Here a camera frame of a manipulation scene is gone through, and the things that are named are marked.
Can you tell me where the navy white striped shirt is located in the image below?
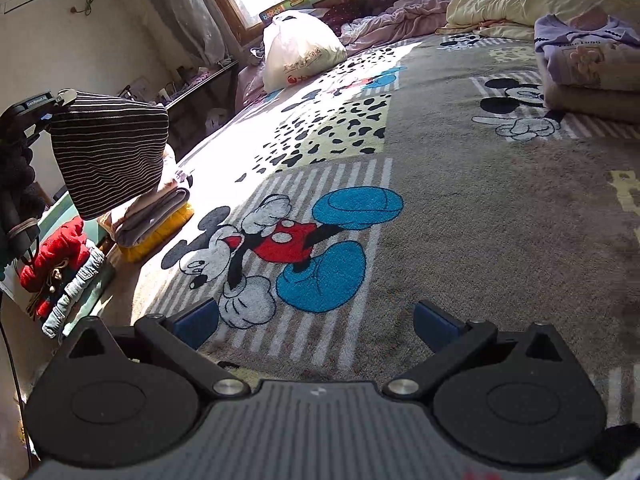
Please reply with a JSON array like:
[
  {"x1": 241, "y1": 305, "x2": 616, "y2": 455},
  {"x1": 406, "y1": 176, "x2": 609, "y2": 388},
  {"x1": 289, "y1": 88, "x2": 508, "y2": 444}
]
[{"x1": 47, "y1": 90, "x2": 169, "y2": 220}]

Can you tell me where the pink crumpled quilt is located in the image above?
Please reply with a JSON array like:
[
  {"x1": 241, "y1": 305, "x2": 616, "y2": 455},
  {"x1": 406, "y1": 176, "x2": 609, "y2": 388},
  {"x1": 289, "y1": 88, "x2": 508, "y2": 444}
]
[{"x1": 340, "y1": 0, "x2": 451, "y2": 55}]

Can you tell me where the white stuffed plastic bag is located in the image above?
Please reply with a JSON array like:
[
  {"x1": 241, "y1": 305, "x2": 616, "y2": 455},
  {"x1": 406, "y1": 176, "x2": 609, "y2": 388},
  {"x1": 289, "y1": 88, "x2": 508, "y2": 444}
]
[{"x1": 262, "y1": 10, "x2": 347, "y2": 93}]

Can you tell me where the black sleeved left forearm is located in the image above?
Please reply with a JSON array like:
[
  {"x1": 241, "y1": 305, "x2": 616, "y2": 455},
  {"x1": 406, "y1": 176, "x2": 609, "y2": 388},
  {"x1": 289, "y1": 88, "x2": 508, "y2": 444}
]
[{"x1": 1, "y1": 133, "x2": 46, "y2": 280}]

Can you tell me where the light denim folded garment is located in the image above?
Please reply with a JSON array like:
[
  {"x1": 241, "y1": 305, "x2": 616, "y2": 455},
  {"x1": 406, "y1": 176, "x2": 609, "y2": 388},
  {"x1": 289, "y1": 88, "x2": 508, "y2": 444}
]
[{"x1": 42, "y1": 242, "x2": 105, "y2": 339}]

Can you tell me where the purple floral folded garment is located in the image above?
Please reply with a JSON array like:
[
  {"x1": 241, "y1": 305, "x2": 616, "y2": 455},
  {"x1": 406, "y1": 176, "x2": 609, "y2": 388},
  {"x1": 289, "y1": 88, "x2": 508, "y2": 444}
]
[{"x1": 534, "y1": 14, "x2": 639, "y2": 92}]

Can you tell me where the dark side shelf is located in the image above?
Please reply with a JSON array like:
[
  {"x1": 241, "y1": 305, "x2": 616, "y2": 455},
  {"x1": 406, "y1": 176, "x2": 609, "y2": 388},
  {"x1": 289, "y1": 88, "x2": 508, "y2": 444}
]
[{"x1": 163, "y1": 58, "x2": 240, "y2": 160}]

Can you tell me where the red folded garment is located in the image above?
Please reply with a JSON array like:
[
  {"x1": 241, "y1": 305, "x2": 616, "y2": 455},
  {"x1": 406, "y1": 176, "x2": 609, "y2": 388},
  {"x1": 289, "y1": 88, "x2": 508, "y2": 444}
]
[{"x1": 18, "y1": 216, "x2": 89, "y2": 318}]

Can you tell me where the yellow grey folded clothes stack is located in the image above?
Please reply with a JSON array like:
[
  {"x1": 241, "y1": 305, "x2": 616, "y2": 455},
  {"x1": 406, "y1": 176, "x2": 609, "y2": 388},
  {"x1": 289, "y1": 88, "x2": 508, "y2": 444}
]
[{"x1": 98, "y1": 144, "x2": 196, "y2": 264}]

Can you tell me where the Mickey Mouse plush blanket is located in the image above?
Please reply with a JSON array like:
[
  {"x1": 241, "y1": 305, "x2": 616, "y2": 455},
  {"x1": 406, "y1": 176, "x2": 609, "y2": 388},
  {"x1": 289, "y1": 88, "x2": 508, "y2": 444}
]
[{"x1": 131, "y1": 37, "x2": 639, "y2": 425}]

